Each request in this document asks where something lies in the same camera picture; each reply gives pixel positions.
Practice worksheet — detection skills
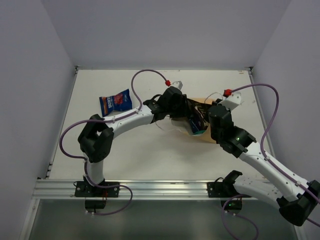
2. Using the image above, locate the right black controller box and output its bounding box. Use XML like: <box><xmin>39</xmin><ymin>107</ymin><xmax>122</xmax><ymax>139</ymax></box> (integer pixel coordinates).
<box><xmin>220</xmin><ymin>198</ymin><xmax>243</xmax><ymax>214</ymax></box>

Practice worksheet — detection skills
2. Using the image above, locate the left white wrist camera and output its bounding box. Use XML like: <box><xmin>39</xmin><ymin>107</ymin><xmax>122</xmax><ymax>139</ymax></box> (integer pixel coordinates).
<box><xmin>164</xmin><ymin>80</ymin><xmax>183</xmax><ymax>90</ymax></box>

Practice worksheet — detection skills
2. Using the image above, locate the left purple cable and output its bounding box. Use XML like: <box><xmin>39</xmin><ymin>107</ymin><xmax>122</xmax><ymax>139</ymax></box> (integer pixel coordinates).
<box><xmin>59</xmin><ymin>69</ymin><xmax>172</xmax><ymax>216</ymax></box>

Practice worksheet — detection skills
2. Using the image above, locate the blue chip snack bag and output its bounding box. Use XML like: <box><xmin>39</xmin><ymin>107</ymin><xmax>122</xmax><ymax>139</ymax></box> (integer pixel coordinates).
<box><xmin>99</xmin><ymin>89</ymin><xmax>133</xmax><ymax>117</ymax></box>

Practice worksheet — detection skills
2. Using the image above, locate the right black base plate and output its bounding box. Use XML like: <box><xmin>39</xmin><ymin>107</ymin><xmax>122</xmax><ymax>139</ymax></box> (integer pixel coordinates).
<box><xmin>206</xmin><ymin>176</ymin><xmax>240</xmax><ymax>198</ymax></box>

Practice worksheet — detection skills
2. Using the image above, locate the aluminium mounting rail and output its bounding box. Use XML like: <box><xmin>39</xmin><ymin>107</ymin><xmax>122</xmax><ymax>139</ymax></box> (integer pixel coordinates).
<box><xmin>32</xmin><ymin>177</ymin><xmax>296</xmax><ymax>201</ymax></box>

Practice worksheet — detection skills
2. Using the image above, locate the dark brown snack packet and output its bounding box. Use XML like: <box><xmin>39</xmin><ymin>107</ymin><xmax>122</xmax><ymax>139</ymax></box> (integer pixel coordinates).
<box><xmin>188</xmin><ymin>99</ymin><xmax>211</xmax><ymax>127</ymax></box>

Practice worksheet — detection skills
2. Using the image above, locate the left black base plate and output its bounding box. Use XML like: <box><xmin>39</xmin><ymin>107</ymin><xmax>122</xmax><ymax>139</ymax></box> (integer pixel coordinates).
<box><xmin>73</xmin><ymin>180</ymin><xmax>120</xmax><ymax>198</ymax></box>

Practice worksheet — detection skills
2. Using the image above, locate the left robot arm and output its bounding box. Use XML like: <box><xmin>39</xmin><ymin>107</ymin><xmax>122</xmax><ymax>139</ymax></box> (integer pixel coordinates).
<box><xmin>78</xmin><ymin>86</ymin><xmax>190</xmax><ymax>197</ymax></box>

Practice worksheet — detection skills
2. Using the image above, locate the purple cable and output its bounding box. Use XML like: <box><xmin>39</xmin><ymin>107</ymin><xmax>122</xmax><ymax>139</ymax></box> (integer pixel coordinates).
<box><xmin>221</xmin><ymin>83</ymin><xmax>320</xmax><ymax>240</ymax></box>
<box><xmin>59</xmin><ymin>69</ymin><xmax>172</xmax><ymax>216</ymax></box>

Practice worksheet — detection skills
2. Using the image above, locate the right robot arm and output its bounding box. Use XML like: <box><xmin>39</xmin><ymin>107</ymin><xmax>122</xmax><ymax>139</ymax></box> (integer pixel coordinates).
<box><xmin>208</xmin><ymin>104</ymin><xmax>320</xmax><ymax>227</ymax></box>

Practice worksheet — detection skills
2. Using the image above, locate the left black controller box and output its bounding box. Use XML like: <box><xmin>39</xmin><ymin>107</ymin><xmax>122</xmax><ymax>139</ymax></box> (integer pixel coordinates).
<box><xmin>84</xmin><ymin>198</ymin><xmax>107</xmax><ymax>212</ymax></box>

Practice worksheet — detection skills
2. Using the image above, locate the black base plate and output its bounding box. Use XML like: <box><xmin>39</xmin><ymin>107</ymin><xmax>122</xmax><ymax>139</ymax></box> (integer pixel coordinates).
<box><xmin>206</xmin><ymin>176</ymin><xmax>240</xmax><ymax>198</ymax></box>
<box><xmin>73</xmin><ymin>180</ymin><xmax>120</xmax><ymax>198</ymax></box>

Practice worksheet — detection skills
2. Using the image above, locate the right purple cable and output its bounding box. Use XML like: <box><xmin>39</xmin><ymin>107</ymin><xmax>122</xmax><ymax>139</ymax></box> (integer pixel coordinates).
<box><xmin>221</xmin><ymin>83</ymin><xmax>320</xmax><ymax>240</ymax></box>

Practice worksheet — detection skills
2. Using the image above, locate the black controller box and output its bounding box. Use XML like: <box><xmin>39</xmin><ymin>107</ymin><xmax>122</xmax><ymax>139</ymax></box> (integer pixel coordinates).
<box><xmin>220</xmin><ymin>198</ymin><xmax>243</xmax><ymax>214</ymax></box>
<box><xmin>84</xmin><ymin>198</ymin><xmax>107</xmax><ymax>212</ymax></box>

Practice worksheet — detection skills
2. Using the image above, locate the blue white snack packet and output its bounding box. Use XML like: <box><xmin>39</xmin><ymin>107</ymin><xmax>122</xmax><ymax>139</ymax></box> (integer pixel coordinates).
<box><xmin>189</xmin><ymin>117</ymin><xmax>208</xmax><ymax>135</ymax></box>

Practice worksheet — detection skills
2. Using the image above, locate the brown paper bag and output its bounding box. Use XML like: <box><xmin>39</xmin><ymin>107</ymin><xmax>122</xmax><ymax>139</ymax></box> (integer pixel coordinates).
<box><xmin>167</xmin><ymin>97</ymin><xmax>216</xmax><ymax>144</ymax></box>

